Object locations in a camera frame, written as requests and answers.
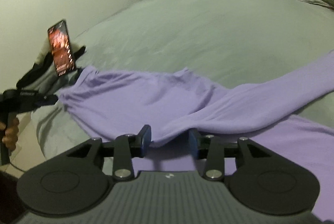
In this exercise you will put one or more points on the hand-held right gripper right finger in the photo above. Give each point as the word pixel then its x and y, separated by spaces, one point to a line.
pixel 193 145

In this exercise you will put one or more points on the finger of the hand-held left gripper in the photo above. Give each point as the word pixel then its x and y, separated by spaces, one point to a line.
pixel 48 100

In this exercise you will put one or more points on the smartphone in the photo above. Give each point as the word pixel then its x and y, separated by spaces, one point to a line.
pixel 61 49

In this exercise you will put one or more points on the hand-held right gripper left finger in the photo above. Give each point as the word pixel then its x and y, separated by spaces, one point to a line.
pixel 146 141

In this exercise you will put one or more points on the person's left hand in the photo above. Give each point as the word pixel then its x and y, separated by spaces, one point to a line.
pixel 13 134

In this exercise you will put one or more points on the purple pants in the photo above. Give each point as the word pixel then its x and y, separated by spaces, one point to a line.
pixel 156 98

